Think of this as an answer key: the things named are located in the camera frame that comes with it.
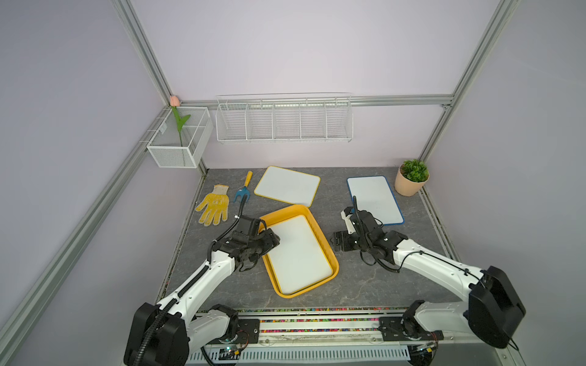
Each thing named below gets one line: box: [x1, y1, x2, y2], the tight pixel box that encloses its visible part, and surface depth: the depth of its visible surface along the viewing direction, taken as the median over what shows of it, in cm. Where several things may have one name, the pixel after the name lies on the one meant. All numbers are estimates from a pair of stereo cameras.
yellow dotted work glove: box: [195, 184, 230, 227], surface depth 108 cm
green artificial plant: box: [399, 158, 430, 183], surface depth 104 cm
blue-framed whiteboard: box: [347, 175, 405, 225], surface depth 114 cm
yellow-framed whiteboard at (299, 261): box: [268, 215, 335, 296], surface depth 91 cm
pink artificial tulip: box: [169, 94, 192, 148], surface depth 92 cm
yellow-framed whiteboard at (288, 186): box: [254, 165, 322, 209], surface depth 115 cm
